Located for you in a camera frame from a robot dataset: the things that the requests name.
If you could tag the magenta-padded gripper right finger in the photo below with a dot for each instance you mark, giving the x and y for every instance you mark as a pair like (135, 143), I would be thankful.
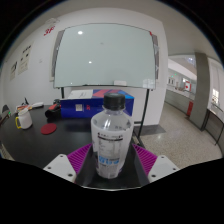
(146, 159)

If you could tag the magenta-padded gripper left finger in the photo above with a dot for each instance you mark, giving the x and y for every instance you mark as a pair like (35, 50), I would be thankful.
(78, 159)

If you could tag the clear plastic water bottle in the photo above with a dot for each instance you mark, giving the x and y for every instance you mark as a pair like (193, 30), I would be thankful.
(111, 140)

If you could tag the flat round red coaster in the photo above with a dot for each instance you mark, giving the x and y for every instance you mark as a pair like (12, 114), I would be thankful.
(48, 128)

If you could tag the large blue cardboard box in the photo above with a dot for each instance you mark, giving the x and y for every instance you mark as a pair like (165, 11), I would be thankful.
(76, 107)

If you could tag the small white flat object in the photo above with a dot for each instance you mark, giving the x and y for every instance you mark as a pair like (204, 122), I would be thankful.
(37, 105)

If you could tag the colourful orange book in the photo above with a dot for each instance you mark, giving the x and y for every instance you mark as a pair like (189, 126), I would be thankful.
(22, 109)

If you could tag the whiteboard on stand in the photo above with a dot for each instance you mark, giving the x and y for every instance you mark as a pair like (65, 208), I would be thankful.
(103, 53)

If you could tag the small white wall poster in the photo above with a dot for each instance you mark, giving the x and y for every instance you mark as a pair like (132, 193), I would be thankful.
(13, 70)

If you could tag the large white wall poster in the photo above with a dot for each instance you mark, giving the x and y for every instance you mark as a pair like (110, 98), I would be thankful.
(24, 60)

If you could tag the red wall sign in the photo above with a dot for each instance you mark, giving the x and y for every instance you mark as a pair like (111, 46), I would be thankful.
(49, 31)

